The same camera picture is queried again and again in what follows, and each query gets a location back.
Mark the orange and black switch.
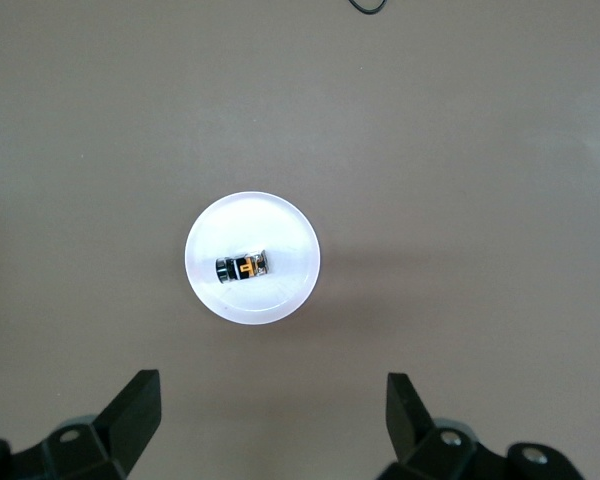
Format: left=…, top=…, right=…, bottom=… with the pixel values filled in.
left=214, top=251, right=271, bottom=285

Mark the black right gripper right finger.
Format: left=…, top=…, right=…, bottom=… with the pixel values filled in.
left=374, top=372, right=589, bottom=480

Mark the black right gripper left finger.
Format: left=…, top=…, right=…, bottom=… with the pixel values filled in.
left=0, top=368, right=162, bottom=480

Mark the pale pink round plate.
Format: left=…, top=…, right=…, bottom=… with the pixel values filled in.
left=184, top=191, right=322, bottom=326

